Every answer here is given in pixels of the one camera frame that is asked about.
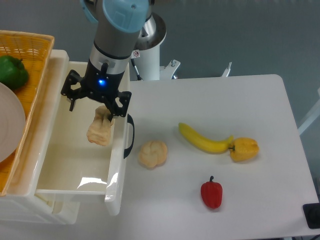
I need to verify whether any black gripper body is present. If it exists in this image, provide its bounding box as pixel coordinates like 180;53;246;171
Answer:
81;60;124;104

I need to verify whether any square bread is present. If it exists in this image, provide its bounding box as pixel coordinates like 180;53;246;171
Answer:
86;105;115;146

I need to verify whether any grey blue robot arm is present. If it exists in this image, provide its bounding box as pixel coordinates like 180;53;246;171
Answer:
61;0;150;120

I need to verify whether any round bread roll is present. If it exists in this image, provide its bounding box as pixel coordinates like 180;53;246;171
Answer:
138;140;168;169

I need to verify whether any upper white drawer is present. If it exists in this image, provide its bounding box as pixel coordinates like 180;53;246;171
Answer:
34;59;131;217

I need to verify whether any white drawer cabinet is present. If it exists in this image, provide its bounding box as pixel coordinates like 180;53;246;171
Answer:
0;50;80;225

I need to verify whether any orange woven basket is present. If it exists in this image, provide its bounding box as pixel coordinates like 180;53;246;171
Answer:
0;30;55;197

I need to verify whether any green bell pepper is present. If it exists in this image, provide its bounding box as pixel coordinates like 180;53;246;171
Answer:
0;55;29;90

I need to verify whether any white plate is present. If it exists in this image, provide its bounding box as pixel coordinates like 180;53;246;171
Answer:
0;83;26;162

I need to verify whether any yellow banana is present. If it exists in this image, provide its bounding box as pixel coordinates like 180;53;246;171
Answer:
178;122;234;154

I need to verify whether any red bell pepper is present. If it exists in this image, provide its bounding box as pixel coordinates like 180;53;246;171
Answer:
200;175;223;209

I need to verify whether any yellow bell pepper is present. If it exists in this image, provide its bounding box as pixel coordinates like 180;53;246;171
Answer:
229;137;260;162

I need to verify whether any black device at edge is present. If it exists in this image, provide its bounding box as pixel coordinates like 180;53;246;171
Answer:
302;203;320;229

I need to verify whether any black drawer handle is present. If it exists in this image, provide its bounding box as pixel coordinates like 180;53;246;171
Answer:
123;114;136;159

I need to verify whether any robot cable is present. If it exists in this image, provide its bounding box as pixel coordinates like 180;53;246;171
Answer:
130;57;144;81

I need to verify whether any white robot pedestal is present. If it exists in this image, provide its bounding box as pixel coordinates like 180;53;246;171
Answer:
129;12;181;81

